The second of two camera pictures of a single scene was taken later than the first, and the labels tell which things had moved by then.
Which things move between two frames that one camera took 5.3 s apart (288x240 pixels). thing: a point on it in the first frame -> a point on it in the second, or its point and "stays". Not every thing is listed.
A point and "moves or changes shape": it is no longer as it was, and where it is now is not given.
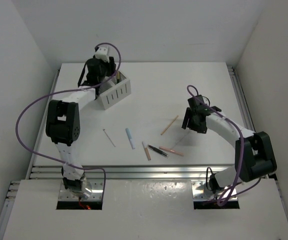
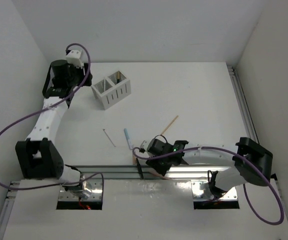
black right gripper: x=188 y=116 -> x=162 y=170
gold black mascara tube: x=118 y=77 stays
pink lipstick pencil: x=171 y=151 moves or changes shape
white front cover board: x=145 y=209 stays
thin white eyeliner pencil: x=103 y=130 stays
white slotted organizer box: x=115 y=90 stays
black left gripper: x=110 y=66 -> x=70 y=67
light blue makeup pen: x=130 y=138 moves or changes shape
